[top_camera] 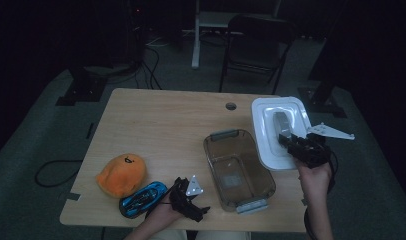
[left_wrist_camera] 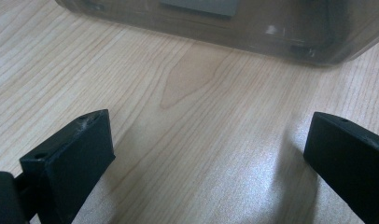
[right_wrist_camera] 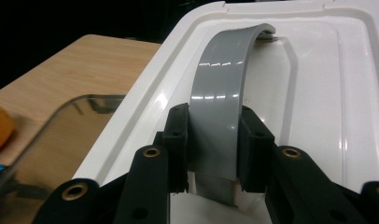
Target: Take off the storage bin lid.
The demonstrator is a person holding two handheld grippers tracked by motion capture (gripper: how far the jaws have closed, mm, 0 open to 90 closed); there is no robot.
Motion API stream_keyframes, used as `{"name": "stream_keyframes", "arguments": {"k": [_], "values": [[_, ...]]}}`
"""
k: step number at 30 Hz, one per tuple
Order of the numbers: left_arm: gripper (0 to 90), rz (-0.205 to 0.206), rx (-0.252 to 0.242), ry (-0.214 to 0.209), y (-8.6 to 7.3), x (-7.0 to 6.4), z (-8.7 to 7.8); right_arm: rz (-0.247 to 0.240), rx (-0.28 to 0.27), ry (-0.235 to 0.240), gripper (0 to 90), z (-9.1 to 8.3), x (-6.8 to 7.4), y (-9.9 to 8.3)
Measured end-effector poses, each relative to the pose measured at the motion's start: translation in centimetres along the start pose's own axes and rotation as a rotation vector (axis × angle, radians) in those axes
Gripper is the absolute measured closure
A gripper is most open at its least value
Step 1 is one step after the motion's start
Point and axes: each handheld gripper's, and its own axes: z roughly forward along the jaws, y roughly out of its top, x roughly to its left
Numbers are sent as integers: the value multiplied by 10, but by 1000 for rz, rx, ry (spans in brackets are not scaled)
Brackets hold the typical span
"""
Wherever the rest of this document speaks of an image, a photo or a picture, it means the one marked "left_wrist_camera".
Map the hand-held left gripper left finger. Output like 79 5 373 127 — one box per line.
19 108 117 224

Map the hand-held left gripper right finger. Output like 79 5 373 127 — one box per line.
302 111 379 224

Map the clear grey storage box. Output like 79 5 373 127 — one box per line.
54 0 379 67

